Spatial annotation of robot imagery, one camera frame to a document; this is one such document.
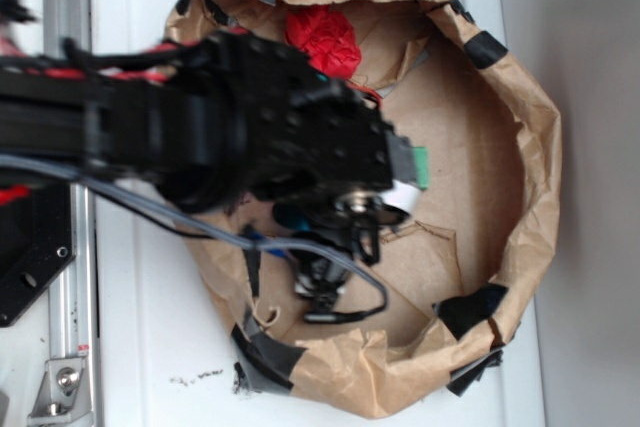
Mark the green foam block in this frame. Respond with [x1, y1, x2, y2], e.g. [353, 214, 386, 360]
[412, 146, 430, 191]

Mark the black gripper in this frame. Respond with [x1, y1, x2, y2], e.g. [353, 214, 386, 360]
[209, 31, 418, 210]

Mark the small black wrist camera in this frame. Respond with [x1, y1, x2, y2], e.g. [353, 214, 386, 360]
[289, 228, 388, 325]

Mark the brown paper bag tray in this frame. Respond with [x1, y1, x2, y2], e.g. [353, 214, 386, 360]
[166, 0, 562, 419]

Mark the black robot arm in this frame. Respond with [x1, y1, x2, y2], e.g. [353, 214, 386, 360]
[1, 31, 418, 213]

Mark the metal corner bracket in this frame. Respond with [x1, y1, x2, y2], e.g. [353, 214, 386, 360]
[27, 357, 93, 426]

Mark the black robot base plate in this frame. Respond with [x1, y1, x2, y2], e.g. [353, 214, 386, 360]
[1, 184, 75, 328]

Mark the aluminium extrusion rail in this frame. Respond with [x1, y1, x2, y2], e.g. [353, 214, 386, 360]
[44, 0, 104, 426]

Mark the grey cable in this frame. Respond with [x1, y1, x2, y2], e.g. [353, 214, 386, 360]
[0, 154, 390, 323]

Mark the dark green plastic pickle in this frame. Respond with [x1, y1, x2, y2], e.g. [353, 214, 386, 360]
[272, 203, 313, 239]

